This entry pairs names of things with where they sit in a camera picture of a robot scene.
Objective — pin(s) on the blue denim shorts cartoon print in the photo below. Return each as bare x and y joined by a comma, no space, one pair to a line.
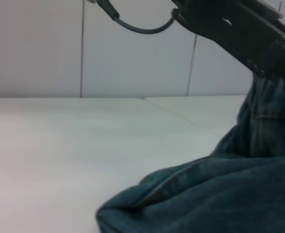
217,184

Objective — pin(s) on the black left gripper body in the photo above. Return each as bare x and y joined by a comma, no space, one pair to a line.
220,21

